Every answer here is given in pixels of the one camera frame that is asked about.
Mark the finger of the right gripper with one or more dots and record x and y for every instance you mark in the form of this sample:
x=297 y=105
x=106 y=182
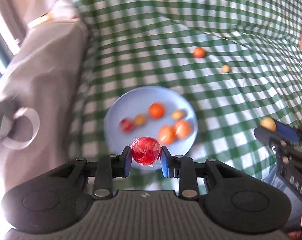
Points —
x=266 y=137
x=287 y=132

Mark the grey covered sofa armrest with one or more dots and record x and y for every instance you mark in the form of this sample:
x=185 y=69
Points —
x=37 y=93

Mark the green white checkered cloth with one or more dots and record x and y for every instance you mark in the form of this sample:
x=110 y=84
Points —
x=133 y=43

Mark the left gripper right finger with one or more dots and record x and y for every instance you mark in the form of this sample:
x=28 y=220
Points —
x=181 y=167

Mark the tan small fruit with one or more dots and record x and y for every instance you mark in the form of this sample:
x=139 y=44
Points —
x=268 y=123
x=178 y=114
x=226 y=68
x=140 y=120

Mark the blue round plate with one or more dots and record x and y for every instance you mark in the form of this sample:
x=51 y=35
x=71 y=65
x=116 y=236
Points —
x=137 y=101

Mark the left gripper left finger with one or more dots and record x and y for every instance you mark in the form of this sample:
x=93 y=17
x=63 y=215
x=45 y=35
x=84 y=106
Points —
x=108 y=168

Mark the orange fruit front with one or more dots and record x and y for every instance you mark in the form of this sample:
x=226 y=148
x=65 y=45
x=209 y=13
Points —
x=166 y=135

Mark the white orange label tag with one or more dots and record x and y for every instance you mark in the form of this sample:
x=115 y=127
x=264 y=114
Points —
x=40 y=20

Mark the orange fruit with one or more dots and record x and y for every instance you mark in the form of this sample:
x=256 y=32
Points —
x=166 y=135
x=199 y=53
x=156 y=110
x=182 y=129

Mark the red fruit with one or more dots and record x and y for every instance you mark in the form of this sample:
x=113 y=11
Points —
x=126 y=125
x=145 y=151

